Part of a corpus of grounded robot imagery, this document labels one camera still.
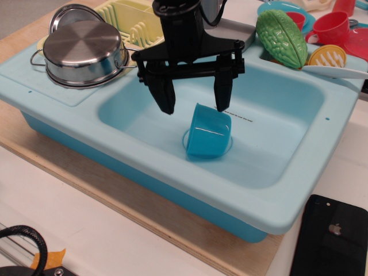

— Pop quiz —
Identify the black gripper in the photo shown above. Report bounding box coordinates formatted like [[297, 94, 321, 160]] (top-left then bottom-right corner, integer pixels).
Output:
[[132, 1, 245, 115]]

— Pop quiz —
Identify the blue plastic cup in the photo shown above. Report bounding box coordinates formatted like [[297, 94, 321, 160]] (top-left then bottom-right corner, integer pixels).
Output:
[[185, 103, 232, 159]]

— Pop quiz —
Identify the red plastic cup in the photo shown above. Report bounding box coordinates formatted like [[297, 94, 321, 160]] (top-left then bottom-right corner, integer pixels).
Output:
[[305, 11, 350, 45]]

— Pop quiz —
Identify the tall red cup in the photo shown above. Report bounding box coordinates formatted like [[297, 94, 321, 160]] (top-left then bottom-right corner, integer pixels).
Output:
[[332, 0, 356, 17]]

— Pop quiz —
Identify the yellow dish rack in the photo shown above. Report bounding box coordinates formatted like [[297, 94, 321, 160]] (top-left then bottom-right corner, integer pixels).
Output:
[[36, 0, 166, 78]]

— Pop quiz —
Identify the green bumpy toy gourd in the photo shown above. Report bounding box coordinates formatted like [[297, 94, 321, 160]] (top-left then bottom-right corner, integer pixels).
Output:
[[256, 9, 308, 68]]

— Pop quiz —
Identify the light blue toy sink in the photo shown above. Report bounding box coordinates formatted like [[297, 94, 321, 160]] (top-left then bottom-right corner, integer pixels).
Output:
[[1, 42, 363, 242]]

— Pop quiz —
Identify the small red bowl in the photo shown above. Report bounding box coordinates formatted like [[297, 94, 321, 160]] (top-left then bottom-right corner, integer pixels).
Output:
[[286, 11, 306, 31]]

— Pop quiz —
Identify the blue plastic plate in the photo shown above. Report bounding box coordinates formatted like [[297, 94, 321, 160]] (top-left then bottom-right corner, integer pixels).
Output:
[[257, 1, 316, 35]]

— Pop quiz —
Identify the white plastic spatula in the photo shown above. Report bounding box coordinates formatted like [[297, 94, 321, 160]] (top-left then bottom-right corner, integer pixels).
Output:
[[301, 66, 367, 79]]

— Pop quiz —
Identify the stainless steel pot lid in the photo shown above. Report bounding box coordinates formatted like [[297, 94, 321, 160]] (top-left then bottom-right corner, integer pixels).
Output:
[[49, 3, 105, 35]]

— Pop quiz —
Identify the wooden base board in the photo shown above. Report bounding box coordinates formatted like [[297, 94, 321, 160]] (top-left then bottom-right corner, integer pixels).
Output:
[[0, 0, 285, 276]]

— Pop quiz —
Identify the red plastic plate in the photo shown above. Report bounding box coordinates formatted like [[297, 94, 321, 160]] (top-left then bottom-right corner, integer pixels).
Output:
[[343, 28, 367, 61]]

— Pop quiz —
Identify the black smartphone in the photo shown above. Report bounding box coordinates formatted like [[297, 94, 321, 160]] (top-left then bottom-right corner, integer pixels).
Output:
[[290, 194, 367, 276]]

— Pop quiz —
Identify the orange tape piece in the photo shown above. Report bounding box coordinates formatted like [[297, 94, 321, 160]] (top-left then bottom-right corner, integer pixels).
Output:
[[30, 249, 66, 270]]

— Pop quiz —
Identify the black braided cable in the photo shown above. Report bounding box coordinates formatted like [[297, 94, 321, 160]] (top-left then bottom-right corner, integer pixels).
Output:
[[0, 225, 48, 276]]

